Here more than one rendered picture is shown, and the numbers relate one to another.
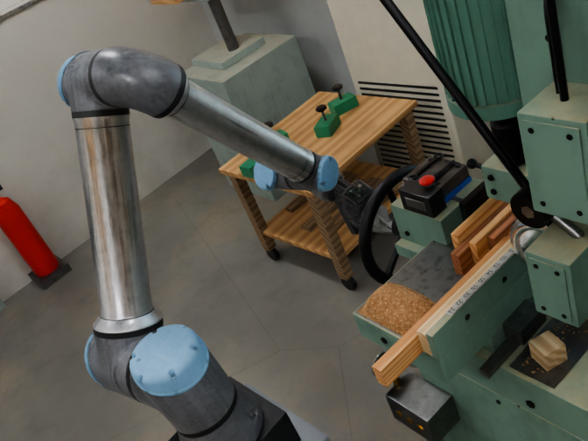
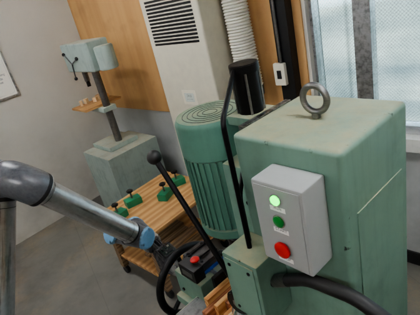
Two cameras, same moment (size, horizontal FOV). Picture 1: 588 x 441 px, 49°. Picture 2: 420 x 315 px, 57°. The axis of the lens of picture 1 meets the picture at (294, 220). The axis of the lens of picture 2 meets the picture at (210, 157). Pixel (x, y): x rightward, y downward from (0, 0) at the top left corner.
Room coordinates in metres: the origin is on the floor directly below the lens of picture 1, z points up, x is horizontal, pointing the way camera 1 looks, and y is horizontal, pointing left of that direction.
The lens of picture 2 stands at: (0.06, -0.21, 1.78)
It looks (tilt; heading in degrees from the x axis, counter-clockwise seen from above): 24 degrees down; 350
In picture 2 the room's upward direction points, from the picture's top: 14 degrees counter-clockwise
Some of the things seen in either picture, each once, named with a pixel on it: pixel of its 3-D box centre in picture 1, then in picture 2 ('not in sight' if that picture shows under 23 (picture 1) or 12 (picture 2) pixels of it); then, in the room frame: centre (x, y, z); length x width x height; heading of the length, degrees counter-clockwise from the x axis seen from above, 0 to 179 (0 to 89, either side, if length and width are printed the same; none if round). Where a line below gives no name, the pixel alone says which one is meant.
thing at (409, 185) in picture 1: (430, 182); (199, 259); (1.07, -0.28, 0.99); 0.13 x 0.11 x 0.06; 117
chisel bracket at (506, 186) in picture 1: (529, 183); not in sight; (0.89, -0.39, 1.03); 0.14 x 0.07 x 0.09; 27
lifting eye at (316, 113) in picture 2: not in sight; (314, 100); (0.65, -0.52, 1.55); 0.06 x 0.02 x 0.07; 27
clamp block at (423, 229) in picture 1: (441, 210); (205, 275); (1.07, -0.28, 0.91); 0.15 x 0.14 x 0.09; 117
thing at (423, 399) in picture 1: (421, 407); not in sight; (0.91, -0.09, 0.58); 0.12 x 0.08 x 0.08; 27
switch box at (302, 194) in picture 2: not in sight; (292, 218); (0.56, -0.41, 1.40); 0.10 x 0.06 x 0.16; 27
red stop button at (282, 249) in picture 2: not in sight; (282, 250); (0.54, -0.38, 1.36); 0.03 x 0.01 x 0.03; 27
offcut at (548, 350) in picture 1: (548, 350); not in sight; (0.72, -0.30, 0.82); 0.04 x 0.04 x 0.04; 8
